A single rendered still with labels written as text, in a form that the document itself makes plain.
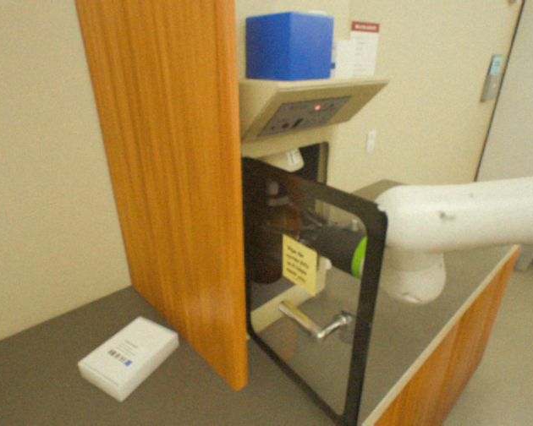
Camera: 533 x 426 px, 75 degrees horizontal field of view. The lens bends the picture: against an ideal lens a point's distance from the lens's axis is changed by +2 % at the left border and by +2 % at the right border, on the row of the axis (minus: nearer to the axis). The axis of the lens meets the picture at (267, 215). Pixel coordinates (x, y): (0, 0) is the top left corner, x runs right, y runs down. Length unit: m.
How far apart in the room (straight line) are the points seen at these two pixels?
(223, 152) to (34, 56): 0.54
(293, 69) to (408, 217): 0.27
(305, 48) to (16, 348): 0.88
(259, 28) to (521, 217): 0.45
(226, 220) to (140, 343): 0.40
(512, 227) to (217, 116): 0.41
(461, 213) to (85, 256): 0.88
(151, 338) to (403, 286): 0.54
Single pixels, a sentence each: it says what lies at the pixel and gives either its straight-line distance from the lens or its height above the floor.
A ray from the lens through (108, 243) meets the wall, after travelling 1.06.
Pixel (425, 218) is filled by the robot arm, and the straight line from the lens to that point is 0.51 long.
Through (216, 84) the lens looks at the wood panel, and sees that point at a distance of 0.49.
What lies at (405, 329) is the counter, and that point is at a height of 0.94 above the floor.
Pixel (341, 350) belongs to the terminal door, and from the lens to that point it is 0.55.
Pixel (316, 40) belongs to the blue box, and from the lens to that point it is 0.59.
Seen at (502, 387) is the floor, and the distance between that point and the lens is 2.33.
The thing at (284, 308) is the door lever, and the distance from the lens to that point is 0.53.
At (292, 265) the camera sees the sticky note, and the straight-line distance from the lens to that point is 0.56.
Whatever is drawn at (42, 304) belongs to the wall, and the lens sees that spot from 1.08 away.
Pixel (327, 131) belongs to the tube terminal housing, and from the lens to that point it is 0.82.
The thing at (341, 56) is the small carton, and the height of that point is 1.54.
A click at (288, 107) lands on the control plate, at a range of 0.58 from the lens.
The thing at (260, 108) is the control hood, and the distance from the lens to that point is 0.55.
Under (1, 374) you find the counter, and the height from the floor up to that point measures 0.94.
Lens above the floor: 1.54
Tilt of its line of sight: 24 degrees down
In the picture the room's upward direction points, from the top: straight up
